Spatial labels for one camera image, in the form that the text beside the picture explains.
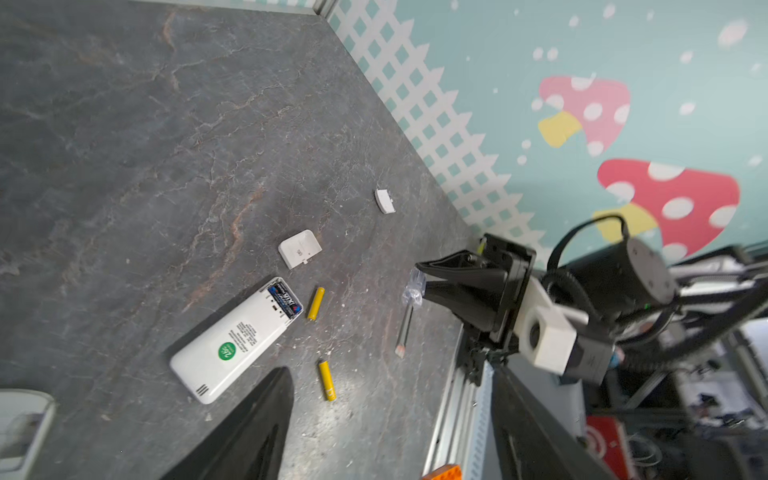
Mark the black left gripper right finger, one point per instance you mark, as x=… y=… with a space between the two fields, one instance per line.
x=530 y=442

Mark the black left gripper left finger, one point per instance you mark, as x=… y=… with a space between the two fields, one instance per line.
x=249 y=443

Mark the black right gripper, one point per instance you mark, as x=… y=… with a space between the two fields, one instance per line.
x=504 y=264

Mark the clear handle screwdriver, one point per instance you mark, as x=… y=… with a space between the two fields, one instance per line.
x=413 y=297

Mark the small white remote control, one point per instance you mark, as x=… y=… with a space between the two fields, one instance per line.
x=213 y=361

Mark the yellow battery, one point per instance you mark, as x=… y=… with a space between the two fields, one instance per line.
x=316 y=304
x=327 y=380

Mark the white battery cover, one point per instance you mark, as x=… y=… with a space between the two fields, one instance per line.
x=384 y=201

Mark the small remote battery cover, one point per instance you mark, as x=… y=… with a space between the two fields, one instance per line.
x=299 y=249

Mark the large white remote control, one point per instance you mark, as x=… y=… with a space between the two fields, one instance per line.
x=26 y=419

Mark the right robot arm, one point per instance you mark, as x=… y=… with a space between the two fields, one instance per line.
x=621 y=306

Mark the dark battery in small remote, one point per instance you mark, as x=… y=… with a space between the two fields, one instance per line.
x=285 y=299

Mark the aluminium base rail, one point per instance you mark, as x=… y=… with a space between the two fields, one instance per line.
x=463 y=422

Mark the orange toy brick on rail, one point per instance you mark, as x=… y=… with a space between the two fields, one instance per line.
x=445 y=472

